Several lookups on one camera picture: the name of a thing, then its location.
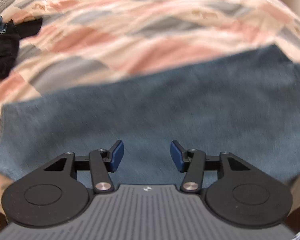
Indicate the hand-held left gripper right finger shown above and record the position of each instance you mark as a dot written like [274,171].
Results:
[177,156]

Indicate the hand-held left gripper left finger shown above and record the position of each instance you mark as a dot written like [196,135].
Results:
[117,156]

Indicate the faded blue denim pants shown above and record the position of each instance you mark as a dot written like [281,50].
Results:
[150,110]

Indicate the patterned pink grey quilt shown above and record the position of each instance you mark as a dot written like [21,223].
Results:
[140,30]

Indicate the black garment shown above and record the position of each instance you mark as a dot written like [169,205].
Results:
[5,50]

